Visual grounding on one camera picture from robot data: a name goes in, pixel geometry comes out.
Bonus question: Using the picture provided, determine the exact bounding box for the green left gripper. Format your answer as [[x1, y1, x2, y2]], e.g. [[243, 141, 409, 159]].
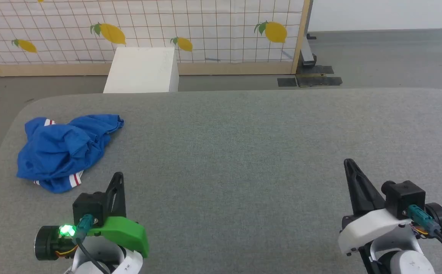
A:
[[34, 172, 150, 262]]

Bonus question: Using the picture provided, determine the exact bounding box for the white box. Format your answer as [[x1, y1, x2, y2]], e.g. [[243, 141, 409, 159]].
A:
[[103, 47, 180, 94]]

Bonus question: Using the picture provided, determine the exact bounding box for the metal partition stand foot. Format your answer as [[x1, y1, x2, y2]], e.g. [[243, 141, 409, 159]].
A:
[[300, 33, 318, 68]]

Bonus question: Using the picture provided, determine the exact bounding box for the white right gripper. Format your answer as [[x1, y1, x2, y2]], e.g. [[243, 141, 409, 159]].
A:
[[338, 159, 442, 255]]

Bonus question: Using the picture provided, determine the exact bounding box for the large dark floor base mat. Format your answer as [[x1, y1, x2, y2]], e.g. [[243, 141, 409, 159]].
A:
[[296, 65, 343, 88]]

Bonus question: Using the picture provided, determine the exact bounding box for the lemon print partition screen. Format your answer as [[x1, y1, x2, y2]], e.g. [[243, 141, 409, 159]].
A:
[[0, 0, 313, 76]]

